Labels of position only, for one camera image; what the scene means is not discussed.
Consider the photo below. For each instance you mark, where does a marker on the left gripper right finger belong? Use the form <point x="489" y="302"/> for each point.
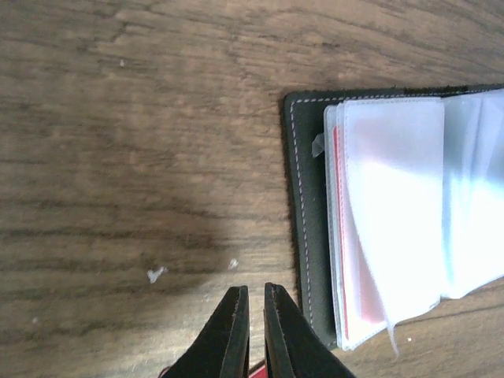
<point x="291" y="347"/>

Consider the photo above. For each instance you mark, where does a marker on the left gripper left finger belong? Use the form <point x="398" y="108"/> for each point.
<point x="223" y="345"/>

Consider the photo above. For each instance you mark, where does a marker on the black leather card holder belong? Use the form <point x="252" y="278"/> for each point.
<point x="424" y="170"/>

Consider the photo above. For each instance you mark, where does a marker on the red VIP card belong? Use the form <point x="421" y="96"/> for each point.
<point x="363" y="313"/>

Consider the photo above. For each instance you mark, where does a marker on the red VIP card overlapped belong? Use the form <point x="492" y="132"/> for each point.
<point x="257" y="371"/>

